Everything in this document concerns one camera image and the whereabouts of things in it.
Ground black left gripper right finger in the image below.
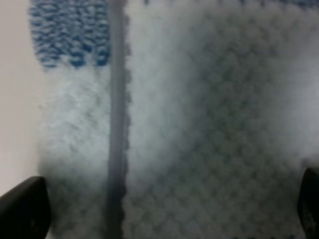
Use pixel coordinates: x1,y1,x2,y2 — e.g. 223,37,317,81
297,168,319,239

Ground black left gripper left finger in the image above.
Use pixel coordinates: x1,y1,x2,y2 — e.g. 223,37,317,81
0,176,51,239

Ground blue white striped towel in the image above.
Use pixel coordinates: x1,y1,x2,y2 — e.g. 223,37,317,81
29,0,319,239

